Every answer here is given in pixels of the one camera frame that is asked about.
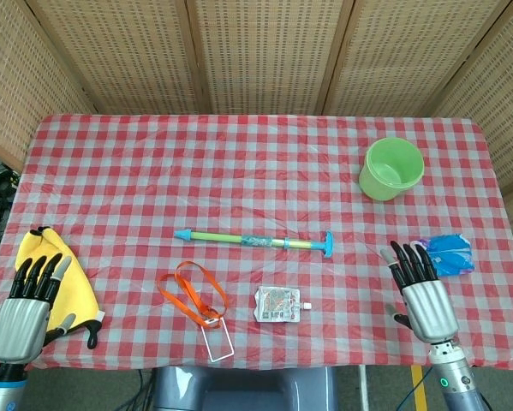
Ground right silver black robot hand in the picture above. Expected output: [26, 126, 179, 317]
[379, 241, 461, 343]

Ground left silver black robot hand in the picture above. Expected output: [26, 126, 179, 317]
[0, 252, 77, 366]

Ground green and blue water pump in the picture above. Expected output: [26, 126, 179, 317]
[173, 229, 336, 259]

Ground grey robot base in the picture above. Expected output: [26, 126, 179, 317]
[152, 366, 341, 411]

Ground blue tissue pack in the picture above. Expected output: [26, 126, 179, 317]
[412, 233, 475, 278]

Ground yellow cloth mitt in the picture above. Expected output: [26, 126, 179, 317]
[15, 225, 104, 350]

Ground white table leg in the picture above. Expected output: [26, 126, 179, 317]
[357, 366, 371, 411]

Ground green plastic bucket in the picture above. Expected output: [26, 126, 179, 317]
[358, 136, 426, 201]

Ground white spouted drink pouch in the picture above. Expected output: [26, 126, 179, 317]
[254, 285, 313, 323]

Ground red white checkered tablecloth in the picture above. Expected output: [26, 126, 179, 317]
[0, 113, 513, 372]

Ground woven bamboo folding screen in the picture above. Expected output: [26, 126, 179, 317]
[0, 0, 513, 266]

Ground black floor cables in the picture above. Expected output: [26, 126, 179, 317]
[0, 149, 20, 235]

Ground orange lanyard with badge holder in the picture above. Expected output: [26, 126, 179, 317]
[158, 260, 234, 364]

